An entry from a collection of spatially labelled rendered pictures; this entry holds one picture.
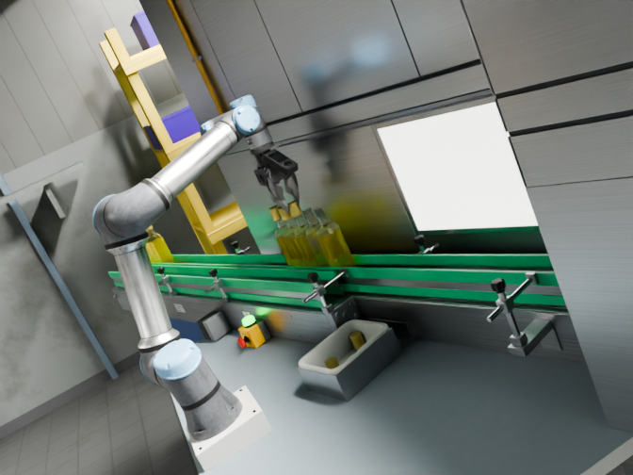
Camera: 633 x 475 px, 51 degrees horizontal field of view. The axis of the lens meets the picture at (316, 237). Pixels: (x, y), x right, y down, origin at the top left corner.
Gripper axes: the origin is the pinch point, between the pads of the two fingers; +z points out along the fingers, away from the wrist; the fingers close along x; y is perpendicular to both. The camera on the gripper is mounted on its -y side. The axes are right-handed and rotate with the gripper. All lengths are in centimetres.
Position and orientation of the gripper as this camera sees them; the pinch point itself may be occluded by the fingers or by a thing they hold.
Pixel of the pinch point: (292, 204)
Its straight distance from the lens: 204.3
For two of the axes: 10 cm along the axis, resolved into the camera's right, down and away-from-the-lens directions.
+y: -5.5, -0.1, 8.4
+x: -7.3, 4.8, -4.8
